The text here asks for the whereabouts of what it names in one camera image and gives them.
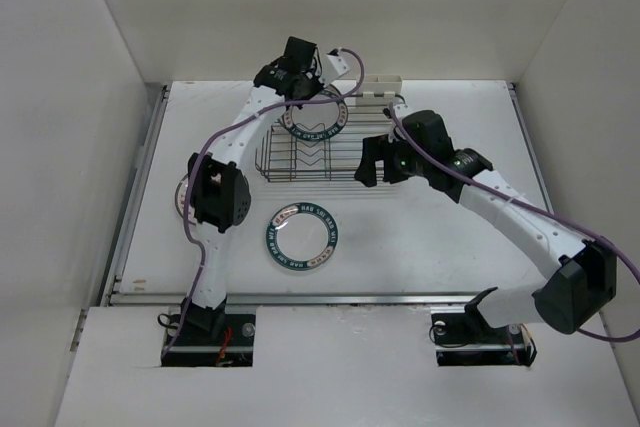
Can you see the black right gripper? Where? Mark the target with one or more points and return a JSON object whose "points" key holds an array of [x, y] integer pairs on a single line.
{"points": [[378, 147]]}

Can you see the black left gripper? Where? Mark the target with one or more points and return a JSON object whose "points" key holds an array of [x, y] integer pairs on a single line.
{"points": [[317, 81]]}

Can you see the green rimmed plate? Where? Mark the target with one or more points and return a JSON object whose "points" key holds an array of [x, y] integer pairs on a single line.
{"points": [[301, 237], [317, 122]]}

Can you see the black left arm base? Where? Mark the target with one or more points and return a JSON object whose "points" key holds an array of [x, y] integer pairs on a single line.
{"points": [[229, 345]]}

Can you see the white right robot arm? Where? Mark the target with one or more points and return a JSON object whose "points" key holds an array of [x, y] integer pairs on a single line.
{"points": [[579, 273]]}

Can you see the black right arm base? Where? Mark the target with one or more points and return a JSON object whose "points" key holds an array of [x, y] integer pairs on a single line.
{"points": [[462, 340]]}

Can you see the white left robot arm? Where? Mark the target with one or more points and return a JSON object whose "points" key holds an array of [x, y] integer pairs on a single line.
{"points": [[218, 196]]}

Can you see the white plastic cutlery holder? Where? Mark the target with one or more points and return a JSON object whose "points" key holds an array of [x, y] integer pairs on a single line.
{"points": [[378, 89]]}

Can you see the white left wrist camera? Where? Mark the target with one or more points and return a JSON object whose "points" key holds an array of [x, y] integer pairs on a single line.
{"points": [[334, 67]]}

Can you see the wire dish rack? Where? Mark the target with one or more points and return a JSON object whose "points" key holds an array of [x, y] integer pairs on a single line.
{"points": [[282, 158]]}

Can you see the aluminium left side rail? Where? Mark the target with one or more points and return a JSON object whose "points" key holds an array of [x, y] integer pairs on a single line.
{"points": [[134, 191]]}

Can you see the aluminium rail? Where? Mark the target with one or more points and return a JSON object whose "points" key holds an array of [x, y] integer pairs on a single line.
{"points": [[325, 297], [134, 191]]}

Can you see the aluminium front rail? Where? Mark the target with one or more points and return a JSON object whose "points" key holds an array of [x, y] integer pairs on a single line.
{"points": [[325, 297]]}

